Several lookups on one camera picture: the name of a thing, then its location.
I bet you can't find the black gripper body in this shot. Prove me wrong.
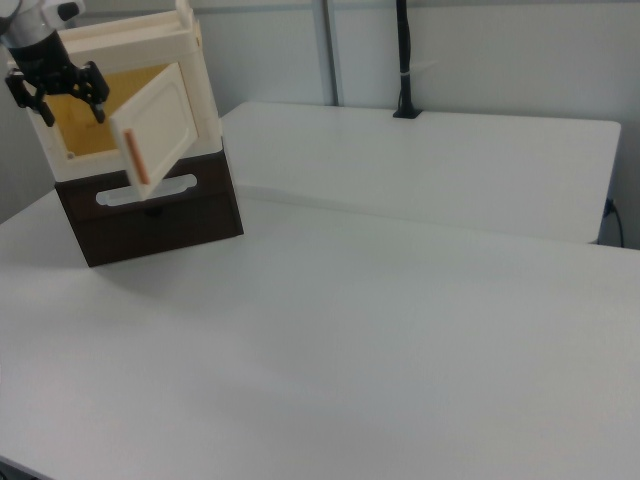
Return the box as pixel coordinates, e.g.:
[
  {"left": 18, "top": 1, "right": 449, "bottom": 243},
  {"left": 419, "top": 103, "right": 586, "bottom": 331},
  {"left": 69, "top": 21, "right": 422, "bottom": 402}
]
[{"left": 9, "top": 29, "right": 77, "bottom": 97}]

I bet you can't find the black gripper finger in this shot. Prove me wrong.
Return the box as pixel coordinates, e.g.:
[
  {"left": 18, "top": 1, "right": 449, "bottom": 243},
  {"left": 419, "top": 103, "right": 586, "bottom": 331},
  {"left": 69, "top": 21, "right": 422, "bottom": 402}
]
[
  {"left": 4, "top": 67, "right": 56, "bottom": 127},
  {"left": 68, "top": 59, "right": 111, "bottom": 124}
]

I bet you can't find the cream cabinet door orange handle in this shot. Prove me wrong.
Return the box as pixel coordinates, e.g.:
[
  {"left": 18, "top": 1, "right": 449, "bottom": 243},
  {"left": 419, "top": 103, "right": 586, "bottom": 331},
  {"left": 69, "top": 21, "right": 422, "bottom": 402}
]
[{"left": 108, "top": 62, "right": 197, "bottom": 202}]

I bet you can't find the cream plastic storage cabinet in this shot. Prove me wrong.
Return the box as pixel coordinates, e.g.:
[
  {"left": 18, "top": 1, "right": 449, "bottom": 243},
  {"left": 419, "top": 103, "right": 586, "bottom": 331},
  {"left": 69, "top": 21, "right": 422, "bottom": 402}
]
[{"left": 7, "top": 0, "right": 224, "bottom": 182}]

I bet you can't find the dark brown wooden drawer box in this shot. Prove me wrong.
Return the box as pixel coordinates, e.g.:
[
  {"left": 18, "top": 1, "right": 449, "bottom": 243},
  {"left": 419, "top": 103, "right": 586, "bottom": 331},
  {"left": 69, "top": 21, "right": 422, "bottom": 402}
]
[{"left": 53, "top": 149, "right": 245, "bottom": 269}]

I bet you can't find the black pole with clamp base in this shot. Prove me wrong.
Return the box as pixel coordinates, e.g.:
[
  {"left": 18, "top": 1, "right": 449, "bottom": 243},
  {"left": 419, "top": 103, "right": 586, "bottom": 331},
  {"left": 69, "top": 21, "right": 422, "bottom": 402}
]
[{"left": 392, "top": 0, "right": 424, "bottom": 120}]

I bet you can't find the white zip tie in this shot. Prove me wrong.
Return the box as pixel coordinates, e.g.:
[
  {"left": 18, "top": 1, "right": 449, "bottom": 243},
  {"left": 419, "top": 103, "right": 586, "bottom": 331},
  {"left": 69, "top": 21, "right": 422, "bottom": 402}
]
[{"left": 399, "top": 59, "right": 439, "bottom": 80}]

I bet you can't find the white side desk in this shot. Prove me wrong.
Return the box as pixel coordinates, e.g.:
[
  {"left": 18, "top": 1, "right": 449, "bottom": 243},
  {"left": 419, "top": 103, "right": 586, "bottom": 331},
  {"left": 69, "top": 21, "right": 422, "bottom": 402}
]
[{"left": 219, "top": 101, "right": 622, "bottom": 246}]

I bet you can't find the white drawer handle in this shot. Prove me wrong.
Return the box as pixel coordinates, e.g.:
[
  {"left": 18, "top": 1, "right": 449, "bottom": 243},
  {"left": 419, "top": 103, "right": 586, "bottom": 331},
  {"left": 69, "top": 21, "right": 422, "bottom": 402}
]
[{"left": 94, "top": 172, "right": 199, "bottom": 207}]

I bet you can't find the black cable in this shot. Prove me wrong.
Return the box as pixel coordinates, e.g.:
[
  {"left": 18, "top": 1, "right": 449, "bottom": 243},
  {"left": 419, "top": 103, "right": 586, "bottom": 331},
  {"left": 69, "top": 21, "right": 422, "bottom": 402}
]
[{"left": 603, "top": 198, "right": 626, "bottom": 249}]

